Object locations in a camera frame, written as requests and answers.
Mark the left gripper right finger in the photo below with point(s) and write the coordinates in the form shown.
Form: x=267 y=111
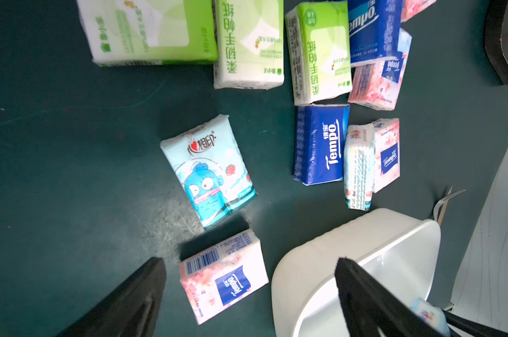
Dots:
x=370 y=309

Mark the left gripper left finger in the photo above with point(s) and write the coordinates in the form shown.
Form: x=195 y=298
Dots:
x=132 y=309

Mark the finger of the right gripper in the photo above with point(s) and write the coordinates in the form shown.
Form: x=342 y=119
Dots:
x=471 y=328

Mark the light blue tissue pack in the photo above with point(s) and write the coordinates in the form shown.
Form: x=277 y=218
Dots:
x=432 y=316

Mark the white plastic storage box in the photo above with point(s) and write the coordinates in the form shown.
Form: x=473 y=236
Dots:
x=399 y=251

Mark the pink tempo pack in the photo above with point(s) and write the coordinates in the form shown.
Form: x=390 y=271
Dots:
x=387 y=150
x=411 y=8
x=221 y=275
x=378 y=85

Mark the teal cartoon tissue pack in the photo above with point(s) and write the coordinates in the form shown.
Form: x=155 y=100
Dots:
x=210 y=168

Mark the dark blue tempo pack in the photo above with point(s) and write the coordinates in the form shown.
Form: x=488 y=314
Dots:
x=374 y=27
x=320 y=139

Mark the green tissue pack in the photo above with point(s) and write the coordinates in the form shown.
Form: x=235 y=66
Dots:
x=140 y=32
x=249 y=36
x=319 y=50

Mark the green tissue pack left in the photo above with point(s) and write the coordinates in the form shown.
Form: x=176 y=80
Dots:
x=140 y=32

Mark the dark blue Tempo pack upright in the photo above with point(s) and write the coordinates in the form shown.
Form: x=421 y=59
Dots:
x=374 y=27

